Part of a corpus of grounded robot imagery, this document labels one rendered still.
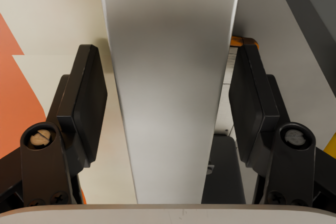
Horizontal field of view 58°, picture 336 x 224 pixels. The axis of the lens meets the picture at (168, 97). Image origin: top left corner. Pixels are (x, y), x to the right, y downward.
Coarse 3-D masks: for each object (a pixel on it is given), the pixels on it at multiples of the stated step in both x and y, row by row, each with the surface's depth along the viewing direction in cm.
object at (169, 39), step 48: (144, 0) 8; (192, 0) 8; (144, 48) 9; (192, 48) 9; (144, 96) 11; (192, 96) 11; (144, 144) 13; (192, 144) 13; (144, 192) 17; (192, 192) 17
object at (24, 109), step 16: (0, 64) 14; (16, 64) 14; (0, 80) 15; (16, 80) 15; (0, 96) 16; (16, 96) 16; (32, 96) 16; (0, 112) 17; (16, 112) 17; (32, 112) 17; (0, 128) 18; (16, 128) 18; (0, 144) 19; (16, 144) 19
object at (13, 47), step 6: (0, 18) 13; (0, 24) 13; (6, 24) 13; (0, 30) 13; (6, 30) 13; (0, 36) 13; (6, 36) 13; (12, 36) 13; (0, 42) 14; (6, 42) 14; (12, 42) 14; (0, 48) 14; (6, 48) 14; (12, 48) 14; (18, 48) 14; (0, 54) 14; (6, 54) 14; (12, 54) 14; (18, 54) 14
